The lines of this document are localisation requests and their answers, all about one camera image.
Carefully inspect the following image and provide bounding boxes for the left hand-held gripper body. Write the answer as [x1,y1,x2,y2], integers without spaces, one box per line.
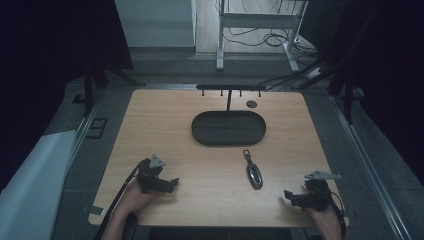
[136,153,173,195]

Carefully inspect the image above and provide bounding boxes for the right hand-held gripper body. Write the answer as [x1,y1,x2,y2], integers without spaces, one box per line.
[298,170,342,212]

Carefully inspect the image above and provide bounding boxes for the person's right hand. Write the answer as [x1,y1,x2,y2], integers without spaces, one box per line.
[307,205,342,228]

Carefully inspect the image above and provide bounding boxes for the person's left hand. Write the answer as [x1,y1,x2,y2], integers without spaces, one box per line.
[116,181,162,215]

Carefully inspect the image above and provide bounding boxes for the black car key fob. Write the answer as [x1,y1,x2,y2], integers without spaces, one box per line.
[242,149,264,191]

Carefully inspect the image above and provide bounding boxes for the black key rack with tray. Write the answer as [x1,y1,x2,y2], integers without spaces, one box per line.
[191,84,268,147]

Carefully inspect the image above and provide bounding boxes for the black stand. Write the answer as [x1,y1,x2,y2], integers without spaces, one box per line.
[82,61,147,118]
[258,6,379,125]

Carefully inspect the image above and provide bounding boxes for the white sheet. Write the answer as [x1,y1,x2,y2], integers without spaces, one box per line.
[0,129,78,240]

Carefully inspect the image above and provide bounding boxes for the white power strip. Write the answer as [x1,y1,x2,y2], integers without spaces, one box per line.
[307,66,324,79]

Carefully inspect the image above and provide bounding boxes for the dark curtain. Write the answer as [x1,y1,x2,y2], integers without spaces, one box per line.
[298,0,424,186]
[0,0,134,193]

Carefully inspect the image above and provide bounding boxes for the white cabinet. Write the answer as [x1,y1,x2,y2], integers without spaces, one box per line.
[114,0,198,50]

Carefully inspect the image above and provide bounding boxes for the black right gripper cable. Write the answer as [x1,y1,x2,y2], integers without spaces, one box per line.
[318,185,348,240]

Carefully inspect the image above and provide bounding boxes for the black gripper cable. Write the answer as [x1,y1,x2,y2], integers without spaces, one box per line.
[318,185,348,240]
[93,158,150,240]

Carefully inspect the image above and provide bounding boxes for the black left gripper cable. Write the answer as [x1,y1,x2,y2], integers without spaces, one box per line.
[93,158,150,240]

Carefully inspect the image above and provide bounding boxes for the metal floor rail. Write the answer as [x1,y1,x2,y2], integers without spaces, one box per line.
[329,94,418,240]
[64,93,105,168]

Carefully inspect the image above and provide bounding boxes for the black floor cables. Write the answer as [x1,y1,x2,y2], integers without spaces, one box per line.
[222,0,323,66]

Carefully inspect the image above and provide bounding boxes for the white desk frame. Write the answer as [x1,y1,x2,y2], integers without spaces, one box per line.
[215,0,308,73]

